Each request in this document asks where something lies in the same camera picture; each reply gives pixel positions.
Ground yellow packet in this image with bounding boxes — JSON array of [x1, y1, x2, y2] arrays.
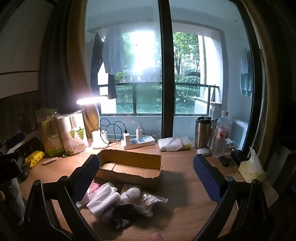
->
[[25, 151, 45, 168]]

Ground balcony railing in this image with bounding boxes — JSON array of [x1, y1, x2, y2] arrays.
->
[[98, 82, 220, 114]]

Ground yellow curtain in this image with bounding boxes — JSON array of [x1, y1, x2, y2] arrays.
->
[[67, 0, 100, 137]]

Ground bag of paper cups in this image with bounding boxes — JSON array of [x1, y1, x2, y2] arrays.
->
[[57, 110, 89, 156]]

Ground grey curtain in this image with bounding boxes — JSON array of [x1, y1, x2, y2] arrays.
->
[[38, 0, 72, 116]]

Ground yellow tissue pack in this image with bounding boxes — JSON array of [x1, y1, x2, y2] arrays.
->
[[238, 147, 266, 183]]

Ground white waffle towel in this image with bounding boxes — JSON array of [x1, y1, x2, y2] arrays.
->
[[87, 183, 121, 215]]

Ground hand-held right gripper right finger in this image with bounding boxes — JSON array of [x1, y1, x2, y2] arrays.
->
[[192, 153, 270, 241]]

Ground clear silver plastic packet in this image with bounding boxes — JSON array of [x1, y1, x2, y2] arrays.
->
[[136, 193, 168, 217]]

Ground yellow green sponge pack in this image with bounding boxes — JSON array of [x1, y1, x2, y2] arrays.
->
[[181, 137, 193, 149]]

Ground hanging light shirt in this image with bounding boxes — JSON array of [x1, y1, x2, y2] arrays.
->
[[102, 25, 125, 75]]

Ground bubble wrap bundle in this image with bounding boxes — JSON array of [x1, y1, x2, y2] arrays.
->
[[119, 186, 142, 205]]

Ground white cloth pack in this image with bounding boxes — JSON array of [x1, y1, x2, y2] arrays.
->
[[158, 137, 185, 152]]

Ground cardboard box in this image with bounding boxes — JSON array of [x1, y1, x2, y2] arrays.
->
[[96, 149, 163, 192]]

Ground black power adapter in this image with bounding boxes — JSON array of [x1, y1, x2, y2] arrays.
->
[[218, 150, 243, 173]]

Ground white power strip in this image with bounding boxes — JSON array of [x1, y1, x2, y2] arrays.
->
[[120, 136, 156, 150]]

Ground hanging dark pants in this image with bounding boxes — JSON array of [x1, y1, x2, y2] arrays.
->
[[91, 32, 117, 100]]

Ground black cable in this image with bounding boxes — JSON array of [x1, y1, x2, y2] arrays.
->
[[97, 118, 127, 141]]

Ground white desk lamp base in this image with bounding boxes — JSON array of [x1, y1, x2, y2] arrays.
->
[[76, 96, 110, 149]]

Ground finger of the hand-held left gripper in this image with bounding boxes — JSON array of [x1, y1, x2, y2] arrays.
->
[[7, 132, 26, 142], [22, 136, 44, 156]]

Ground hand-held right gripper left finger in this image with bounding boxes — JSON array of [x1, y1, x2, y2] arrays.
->
[[23, 154, 102, 241]]

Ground black door frame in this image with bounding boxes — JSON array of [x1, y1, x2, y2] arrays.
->
[[158, 0, 175, 139]]

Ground grey black cloth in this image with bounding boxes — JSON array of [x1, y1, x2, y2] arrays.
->
[[103, 203, 139, 230]]

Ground hanging teal towel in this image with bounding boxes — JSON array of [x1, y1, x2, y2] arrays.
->
[[239, 47, 255, 98]]

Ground green plastic bag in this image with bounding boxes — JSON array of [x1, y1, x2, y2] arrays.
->
[[35, 108, 65, 157]]

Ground steel thermos cup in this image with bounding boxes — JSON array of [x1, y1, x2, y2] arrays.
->
[[195, 116, 212, 149]]

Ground clear water bottle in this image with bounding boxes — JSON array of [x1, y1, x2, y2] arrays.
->
[[211, 110, 232, 158]]

